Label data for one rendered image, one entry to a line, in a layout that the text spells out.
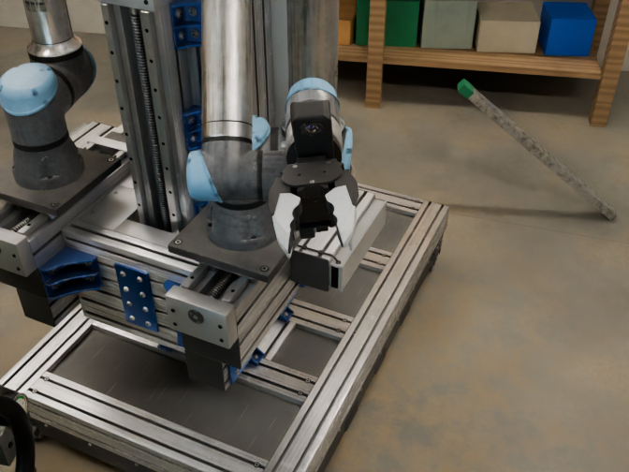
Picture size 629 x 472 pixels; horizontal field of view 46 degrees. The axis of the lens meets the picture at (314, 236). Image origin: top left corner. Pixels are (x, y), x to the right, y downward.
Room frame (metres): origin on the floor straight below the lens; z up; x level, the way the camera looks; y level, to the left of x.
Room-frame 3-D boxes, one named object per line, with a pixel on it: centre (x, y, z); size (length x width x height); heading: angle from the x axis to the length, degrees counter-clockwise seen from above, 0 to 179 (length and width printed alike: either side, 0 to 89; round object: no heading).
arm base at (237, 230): (1.18, 0.14, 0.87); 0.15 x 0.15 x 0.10
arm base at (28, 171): (1.39, 0.59, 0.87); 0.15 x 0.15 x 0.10
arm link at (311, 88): (0.92, 0.00, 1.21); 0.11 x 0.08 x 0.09; 1
